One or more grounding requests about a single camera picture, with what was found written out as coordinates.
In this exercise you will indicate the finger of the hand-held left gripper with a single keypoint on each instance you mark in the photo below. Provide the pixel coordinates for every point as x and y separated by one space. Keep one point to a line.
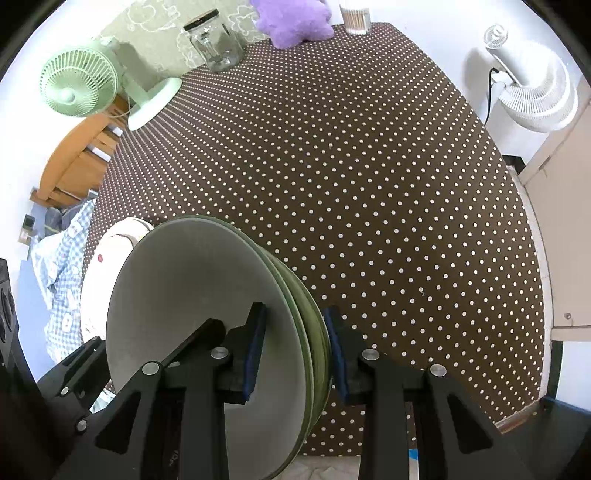
78 369

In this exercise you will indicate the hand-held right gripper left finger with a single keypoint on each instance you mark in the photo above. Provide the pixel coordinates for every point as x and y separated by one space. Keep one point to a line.
256 341

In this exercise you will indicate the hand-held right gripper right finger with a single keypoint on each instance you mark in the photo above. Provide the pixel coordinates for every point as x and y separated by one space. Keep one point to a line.
334 350

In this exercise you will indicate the grey-green ceramic bowl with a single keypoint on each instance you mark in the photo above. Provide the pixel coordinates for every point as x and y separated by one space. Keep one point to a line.
321 332
184 300
295 302

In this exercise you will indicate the white plate red flower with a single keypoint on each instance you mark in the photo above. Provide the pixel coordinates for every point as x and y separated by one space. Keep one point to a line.
99 277

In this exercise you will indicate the blue checked blanket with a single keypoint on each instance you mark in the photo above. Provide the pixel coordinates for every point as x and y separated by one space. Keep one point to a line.
64 286

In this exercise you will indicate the brown polka dot tablecloth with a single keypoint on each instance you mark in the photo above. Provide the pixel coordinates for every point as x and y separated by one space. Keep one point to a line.
369 207

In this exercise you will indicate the grey blue cloth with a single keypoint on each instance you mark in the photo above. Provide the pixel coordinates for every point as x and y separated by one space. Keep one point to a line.
60 214

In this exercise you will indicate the wooden chair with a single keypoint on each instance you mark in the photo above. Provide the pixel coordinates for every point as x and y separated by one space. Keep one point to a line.
64 166

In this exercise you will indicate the beige door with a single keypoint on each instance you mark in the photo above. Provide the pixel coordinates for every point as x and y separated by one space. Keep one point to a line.
568 230

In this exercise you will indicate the green desk fan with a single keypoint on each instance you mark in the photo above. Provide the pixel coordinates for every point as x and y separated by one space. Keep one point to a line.
74 78

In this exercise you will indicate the glass jar with lid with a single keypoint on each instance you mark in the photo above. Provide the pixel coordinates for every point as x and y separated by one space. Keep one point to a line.
214 44

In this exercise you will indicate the purple plush toy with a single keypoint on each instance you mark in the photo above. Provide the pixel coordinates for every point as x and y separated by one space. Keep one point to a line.
291 23

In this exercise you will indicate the white fan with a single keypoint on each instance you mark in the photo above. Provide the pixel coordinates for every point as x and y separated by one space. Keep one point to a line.
540 92

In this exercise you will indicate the green patterned board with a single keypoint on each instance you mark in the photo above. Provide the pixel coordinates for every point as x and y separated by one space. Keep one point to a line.
152 27

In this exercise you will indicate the cotton swab container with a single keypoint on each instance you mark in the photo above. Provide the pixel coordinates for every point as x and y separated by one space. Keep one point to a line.
355 18

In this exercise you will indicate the wall socket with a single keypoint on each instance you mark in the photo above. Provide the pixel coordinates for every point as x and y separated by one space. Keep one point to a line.
27 228

